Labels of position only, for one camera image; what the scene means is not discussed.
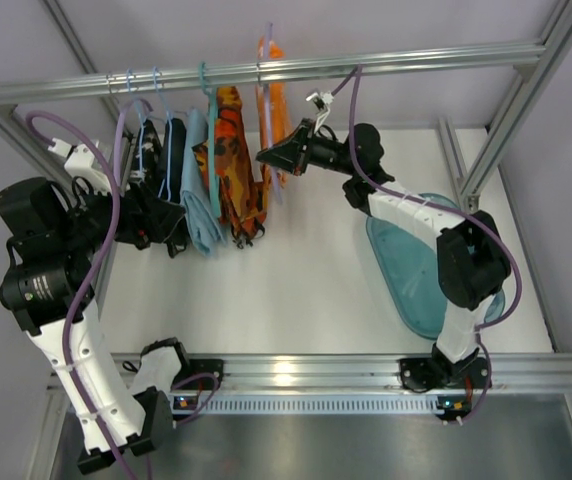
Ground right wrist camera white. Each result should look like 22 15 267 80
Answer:
306 90 334 133

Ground aluminium frame post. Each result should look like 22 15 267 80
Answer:
0 59 117 226
457 0 572 212

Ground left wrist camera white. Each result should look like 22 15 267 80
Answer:
47 138 103 177

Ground orange tie-dye trousers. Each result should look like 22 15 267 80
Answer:
260 30 283 205

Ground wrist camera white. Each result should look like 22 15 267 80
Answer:
306 90 334 133
47 138 103 177

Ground camouflage orange trousers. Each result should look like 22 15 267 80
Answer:
193 86 271 249

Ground empty lilac plastic hanger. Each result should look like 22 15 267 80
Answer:
106 73 153 201

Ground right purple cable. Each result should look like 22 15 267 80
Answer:
326 63 525 426

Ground teal plastic hanger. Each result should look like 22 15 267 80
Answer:
198 61 221 218

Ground black white patterned trousers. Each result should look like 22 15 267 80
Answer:
126 119 162 190

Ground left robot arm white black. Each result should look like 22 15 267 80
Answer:
0 139 190 474

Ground dark navy trousers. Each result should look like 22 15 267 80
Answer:
156 118 188 258

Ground aluminium hanging rail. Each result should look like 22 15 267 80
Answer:
0 41 546 105

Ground left aluminium frame post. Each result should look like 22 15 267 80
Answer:
0 59 117 226

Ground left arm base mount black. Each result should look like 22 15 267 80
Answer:
171 357 225 392

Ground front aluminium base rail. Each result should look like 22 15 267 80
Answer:
45 352 572 401

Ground teal transparent plastic tub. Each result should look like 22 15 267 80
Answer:
366 192 512 341

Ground light blue wire hanger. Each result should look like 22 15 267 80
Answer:
126 69 151 180
152 67 173 201

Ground right aluminium frame post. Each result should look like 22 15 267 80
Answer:
457 0 572 212

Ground light blue trousers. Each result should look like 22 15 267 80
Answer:
180 108 225 257

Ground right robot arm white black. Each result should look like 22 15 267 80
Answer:
256 119 511 393

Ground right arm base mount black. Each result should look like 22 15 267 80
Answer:
399 355 490 393

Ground lilac plastic hanger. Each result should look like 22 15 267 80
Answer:
257 21 283 205
106 73 153 201

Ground slotted grey cable duct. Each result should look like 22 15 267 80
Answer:
169 394 445 418

